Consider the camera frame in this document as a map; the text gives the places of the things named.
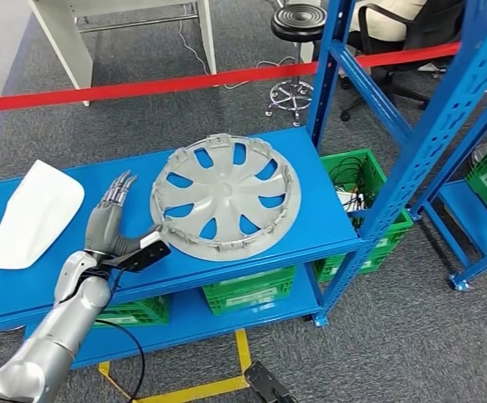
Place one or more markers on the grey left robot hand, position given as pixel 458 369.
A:
pixel 103 228

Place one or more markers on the white plastic car part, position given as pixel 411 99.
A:
pixel 33 217

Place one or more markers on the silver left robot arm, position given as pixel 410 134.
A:
pixel 58 339

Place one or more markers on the blue metal shelf rack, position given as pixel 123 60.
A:
pixel 226 278
pixel 462 211

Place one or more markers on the red barrier tape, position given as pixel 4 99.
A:
pixel 143 86

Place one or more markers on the grey wheel hubcap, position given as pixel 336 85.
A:
pixel 226 194

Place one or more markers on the white desk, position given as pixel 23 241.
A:
pixel 67 50

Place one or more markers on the black round stool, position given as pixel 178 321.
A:
pixel 298 22

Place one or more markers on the person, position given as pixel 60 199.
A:
pixel 390 25

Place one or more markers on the black office chair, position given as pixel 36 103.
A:
pixel 436 28

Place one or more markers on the silver metal bowl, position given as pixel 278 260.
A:
pixel 481 154

